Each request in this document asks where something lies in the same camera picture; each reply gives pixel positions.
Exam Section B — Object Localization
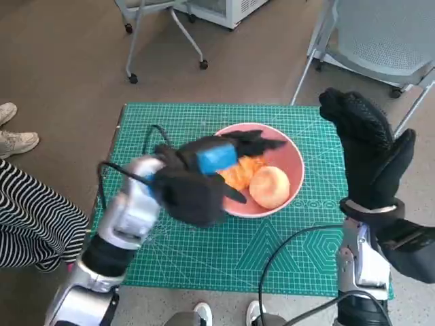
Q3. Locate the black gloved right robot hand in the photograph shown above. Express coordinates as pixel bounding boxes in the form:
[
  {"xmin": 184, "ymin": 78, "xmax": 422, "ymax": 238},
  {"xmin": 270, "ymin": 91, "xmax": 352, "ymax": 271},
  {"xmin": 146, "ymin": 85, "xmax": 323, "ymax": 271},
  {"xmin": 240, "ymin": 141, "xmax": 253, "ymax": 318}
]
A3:
[{"xmin": 318, "ymin": 87, "xmax": 417, "ymax": 211}]

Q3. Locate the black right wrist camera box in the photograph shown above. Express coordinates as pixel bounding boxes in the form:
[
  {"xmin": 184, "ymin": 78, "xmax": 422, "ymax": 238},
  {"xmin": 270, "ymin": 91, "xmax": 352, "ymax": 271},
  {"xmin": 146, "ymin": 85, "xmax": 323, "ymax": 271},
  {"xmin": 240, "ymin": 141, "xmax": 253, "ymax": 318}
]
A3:
[{"xmin": 370, "ymin": 217, "xmax": 435, "ymax": 285}]

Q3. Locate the pink bowl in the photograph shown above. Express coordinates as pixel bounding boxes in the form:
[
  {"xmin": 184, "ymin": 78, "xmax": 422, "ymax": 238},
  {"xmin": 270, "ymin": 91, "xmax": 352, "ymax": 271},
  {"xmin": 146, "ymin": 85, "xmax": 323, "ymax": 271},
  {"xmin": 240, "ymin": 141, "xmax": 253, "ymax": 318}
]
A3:
[{"xmin": 213, "ymin": 122, "xmax": 305, "ymax": 219}]

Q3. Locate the grey chair with casters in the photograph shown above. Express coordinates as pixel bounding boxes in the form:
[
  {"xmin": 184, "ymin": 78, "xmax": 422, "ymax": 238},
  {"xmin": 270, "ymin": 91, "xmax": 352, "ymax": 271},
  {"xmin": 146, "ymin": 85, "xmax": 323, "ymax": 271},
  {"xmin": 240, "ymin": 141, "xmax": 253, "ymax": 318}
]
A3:
[{"xmin": 115, "ymin": 0, "xmax": 209, "ymax": 84}]

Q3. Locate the round toy bread bun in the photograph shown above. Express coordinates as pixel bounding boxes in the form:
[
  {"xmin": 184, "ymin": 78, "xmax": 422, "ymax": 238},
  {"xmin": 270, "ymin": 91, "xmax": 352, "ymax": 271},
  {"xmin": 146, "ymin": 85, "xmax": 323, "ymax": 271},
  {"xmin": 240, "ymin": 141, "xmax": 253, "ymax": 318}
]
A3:
[{"xmin": 249, "ymin": 166, "xmax": 292, "ymax": 209}]

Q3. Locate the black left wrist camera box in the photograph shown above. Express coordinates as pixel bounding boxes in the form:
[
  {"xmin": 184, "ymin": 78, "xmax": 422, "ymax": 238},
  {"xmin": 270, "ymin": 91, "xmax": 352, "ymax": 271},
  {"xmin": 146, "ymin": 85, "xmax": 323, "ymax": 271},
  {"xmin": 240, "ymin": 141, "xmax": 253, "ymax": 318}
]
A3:
[{"xmin": 158, "ymin": 168, "xmax": 228, "ymax": 229}]

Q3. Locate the orange toy bread loaf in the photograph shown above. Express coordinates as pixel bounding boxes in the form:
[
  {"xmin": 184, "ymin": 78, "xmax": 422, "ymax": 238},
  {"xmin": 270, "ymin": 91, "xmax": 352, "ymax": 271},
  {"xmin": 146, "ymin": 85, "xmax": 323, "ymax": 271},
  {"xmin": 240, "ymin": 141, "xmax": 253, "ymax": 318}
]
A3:
[{"xmin": 219, "ymin": 154, "xmax": 269, "ymax": 191}]

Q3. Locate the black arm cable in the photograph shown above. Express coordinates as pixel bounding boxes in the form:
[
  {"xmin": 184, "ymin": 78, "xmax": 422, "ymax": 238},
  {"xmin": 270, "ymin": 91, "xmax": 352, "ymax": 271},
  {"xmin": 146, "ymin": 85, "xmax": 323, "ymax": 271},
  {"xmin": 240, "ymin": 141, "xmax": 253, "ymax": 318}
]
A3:
[
  {"xmin": 97, "ymin": 124, "xmax": 173, "ymax": 208},
  {"xmin": 258, "ymin": 223, "xmax": 390, "ymax": 326}
]

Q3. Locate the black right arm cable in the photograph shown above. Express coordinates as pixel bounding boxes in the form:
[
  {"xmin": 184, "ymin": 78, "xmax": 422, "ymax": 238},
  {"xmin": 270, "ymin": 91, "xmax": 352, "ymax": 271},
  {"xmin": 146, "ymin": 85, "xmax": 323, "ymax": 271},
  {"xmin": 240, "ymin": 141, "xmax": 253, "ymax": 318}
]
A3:
[{"xmin": 258, "ymin": 223, "xmax": 390, "ymax": 326}]

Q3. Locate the grey mesh seat chair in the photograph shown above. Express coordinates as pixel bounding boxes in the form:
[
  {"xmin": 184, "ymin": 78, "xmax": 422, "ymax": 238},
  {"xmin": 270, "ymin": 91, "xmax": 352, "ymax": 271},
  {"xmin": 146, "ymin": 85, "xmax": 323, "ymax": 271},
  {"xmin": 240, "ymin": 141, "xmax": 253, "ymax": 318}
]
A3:
[{"xmin": 290, "ymin": 0, "xmax": 435, "ymax": 137}]

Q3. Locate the white mesh cabinet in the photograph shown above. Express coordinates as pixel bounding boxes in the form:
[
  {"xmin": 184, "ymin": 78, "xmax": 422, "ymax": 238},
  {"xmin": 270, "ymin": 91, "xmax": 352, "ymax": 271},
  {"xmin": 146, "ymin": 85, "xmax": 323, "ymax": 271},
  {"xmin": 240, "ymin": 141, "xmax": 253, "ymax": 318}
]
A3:
[{"xmin": 175, "ymin": 0, "xmax": 273, "ymax": 31}]

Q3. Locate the person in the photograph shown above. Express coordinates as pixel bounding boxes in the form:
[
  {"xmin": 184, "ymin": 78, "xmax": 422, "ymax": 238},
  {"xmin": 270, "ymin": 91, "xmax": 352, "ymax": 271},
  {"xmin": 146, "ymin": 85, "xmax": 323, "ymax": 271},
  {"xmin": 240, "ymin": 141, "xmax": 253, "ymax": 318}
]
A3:
[
  {"xmin": 0, "ymin": 102, "xmax": 40, "ymax": 159},
  {"xmin": 164, "ymin": 300, "xmax": 286, "ymax": 326},
  {"xmin": 0, "ymin": 158, "xmax": 90, "ymax": 272}
]

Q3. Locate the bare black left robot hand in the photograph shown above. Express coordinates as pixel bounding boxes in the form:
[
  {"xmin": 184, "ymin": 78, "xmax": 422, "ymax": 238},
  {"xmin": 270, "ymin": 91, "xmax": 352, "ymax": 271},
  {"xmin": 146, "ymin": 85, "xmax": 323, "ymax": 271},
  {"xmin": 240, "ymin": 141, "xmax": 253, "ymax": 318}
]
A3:
[{"xmin": 154, "ymin": 128, "xmax": 287, "ymax": 204}]

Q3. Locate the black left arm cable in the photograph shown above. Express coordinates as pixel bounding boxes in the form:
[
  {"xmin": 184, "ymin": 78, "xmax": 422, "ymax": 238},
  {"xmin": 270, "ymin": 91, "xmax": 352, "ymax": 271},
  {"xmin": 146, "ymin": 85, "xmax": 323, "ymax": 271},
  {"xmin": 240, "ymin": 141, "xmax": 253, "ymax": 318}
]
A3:
[{"xmin": 97, "ymin": 124, "xmax": 173, "ymax": 208}]

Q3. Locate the green cutting mat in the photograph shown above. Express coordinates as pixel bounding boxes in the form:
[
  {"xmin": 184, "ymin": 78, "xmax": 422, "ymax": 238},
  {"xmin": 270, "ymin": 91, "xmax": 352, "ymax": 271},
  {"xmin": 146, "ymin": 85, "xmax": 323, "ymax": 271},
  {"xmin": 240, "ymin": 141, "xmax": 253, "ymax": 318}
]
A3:
[{"xmin": 91, "ymin": 103, "xmax": 396, "ymax": 300}]

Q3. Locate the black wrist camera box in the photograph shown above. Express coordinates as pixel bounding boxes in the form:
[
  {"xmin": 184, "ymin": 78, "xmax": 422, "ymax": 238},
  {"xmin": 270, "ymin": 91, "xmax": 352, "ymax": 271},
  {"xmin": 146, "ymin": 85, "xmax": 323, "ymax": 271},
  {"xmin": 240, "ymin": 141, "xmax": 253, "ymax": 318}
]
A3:
[
  {"xmin": 158, "ymin": 168, "xmax": 228, "ymax": 229},
  {"xmin": 370, "ymin": 217, "xmax": 435, "ymax": 285}
]

